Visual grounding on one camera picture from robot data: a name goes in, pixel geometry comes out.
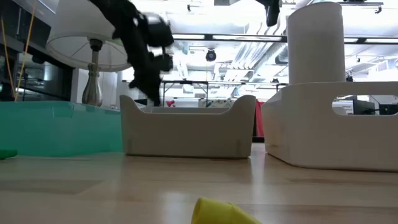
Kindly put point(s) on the grey plastic bin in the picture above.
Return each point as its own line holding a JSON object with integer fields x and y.
{"x": 186, "y": 137}

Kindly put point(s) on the green pencil cap eraser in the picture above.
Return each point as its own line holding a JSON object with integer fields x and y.
{"x": 7, "y": 153}

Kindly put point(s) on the translucent green plastic bin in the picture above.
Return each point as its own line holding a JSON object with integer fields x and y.
{"x": 62, "y": 130}

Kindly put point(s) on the white plastic bin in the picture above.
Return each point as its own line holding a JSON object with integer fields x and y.
{"x": 298, "y": 133}

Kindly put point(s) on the white shade lamp silver base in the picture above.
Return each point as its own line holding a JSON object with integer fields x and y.
{"x": 84, "y": 37}

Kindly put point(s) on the black frame background table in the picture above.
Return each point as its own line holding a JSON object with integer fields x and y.
{"x": 186, "y": 82}

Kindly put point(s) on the ceiling light bar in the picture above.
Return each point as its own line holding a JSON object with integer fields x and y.
{"x": 245, "y": 37}
{"x": 188, "y": 36}

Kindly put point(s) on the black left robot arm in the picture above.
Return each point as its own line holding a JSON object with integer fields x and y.
{"x": 115, "y": 15}

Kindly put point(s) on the red cloth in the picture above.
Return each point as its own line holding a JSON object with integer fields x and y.
{"x": 259, "y": 118}

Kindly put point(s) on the yellow pencil cap eraser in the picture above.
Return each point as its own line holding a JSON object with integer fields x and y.
{"x": 217, "y": 214}

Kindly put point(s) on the black hanging camera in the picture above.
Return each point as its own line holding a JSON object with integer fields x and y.
{"x": 211, "y": 55}

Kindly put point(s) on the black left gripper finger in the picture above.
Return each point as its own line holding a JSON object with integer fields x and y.
{"x": 154, "y": 91}
{"x": 136, "y": 81}

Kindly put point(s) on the small red object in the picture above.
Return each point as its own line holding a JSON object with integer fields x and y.
{"x": 170, "y": 103}

